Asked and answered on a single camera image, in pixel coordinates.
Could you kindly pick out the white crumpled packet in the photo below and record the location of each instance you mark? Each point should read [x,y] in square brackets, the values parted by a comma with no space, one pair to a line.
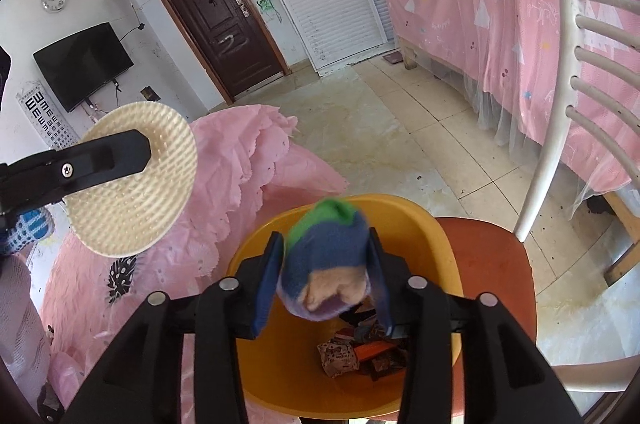
[339,358]

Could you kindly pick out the floor scale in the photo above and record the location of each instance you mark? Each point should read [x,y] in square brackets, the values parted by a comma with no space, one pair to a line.
[393,57]

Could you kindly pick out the blue green felt doll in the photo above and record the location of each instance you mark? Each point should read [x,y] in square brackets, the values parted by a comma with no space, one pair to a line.
[320,254]

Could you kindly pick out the dark brown door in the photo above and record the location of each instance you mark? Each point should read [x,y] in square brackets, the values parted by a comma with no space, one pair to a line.
[225,23]

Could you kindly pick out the orange chair with white back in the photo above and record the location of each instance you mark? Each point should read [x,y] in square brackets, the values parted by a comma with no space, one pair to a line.
[490,264]

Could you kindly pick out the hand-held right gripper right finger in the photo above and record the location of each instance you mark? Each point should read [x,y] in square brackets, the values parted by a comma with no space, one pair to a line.
[381,299]

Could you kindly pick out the eye chart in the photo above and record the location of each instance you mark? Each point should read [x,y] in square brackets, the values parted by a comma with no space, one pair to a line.
[47,116]

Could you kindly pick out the straw hat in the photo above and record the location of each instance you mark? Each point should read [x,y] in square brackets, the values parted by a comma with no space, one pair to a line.
[150,209]

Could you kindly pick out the pink tree-print bed curtain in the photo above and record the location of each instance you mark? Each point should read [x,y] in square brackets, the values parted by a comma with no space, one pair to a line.
[500,33]

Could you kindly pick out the wall outlet box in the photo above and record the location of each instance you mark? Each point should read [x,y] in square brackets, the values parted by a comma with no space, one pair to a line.
[149,93]

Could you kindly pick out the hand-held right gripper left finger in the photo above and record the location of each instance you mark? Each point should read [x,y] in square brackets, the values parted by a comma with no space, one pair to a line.
[265,286]

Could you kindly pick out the black wall television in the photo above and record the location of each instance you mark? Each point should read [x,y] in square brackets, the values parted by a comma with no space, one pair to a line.
[82,66]

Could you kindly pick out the yellow plastic bin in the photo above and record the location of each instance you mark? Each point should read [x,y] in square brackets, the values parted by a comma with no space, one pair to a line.
[400,216]

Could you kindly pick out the pink tablecloth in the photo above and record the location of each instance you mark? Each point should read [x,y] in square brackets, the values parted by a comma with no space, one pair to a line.
[225,184]

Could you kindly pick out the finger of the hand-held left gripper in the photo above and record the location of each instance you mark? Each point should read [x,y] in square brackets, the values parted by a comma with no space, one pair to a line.
[100,158]

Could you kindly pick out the orange packet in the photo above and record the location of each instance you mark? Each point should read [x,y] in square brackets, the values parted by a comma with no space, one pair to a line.
[377,350]

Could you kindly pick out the person's left hand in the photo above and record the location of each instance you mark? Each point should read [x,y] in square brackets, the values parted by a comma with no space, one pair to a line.
[30,229]

